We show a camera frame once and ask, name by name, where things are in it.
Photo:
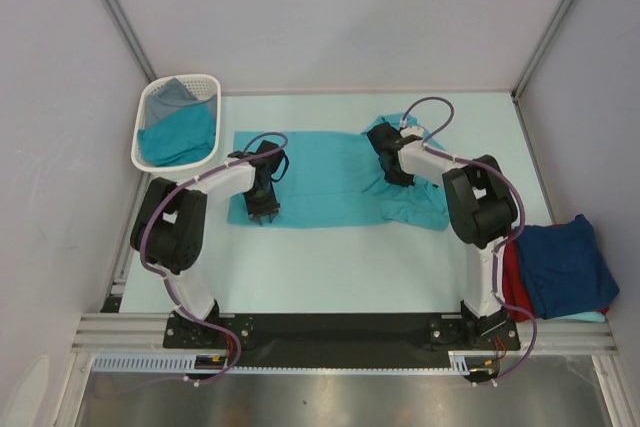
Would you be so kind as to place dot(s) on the white plastic laundry basket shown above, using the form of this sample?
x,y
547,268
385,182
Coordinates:
x,y
207,90

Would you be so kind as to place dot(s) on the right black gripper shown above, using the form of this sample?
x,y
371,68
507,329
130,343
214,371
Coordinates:
x,y
400,180

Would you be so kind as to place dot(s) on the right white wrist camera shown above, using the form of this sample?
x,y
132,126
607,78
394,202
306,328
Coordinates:
x,y
413,131

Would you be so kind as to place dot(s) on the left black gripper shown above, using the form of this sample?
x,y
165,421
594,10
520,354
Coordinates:
x,y
269,208

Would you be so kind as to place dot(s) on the red folded shirt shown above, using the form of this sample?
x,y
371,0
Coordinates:
x,y
516,294

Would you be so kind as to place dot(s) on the aluminium frame rail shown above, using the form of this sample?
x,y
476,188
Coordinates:
x,y
113,332

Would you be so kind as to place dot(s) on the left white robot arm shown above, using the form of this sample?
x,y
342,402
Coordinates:
x,y
168,231

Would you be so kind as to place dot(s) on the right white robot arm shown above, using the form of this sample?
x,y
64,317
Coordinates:
x,y
481,211

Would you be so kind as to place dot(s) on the navy blue folded shirt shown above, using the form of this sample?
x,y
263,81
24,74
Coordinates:
x,y
563,270

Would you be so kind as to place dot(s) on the teal shirt in basket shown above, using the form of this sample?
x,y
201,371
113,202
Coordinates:
x,y
185,137

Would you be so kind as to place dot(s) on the grey shirt in basket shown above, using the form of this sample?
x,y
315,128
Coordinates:
x,y
167,100

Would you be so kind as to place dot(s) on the light teal polo shirt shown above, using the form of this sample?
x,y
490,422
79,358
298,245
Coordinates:
x,y
334,180

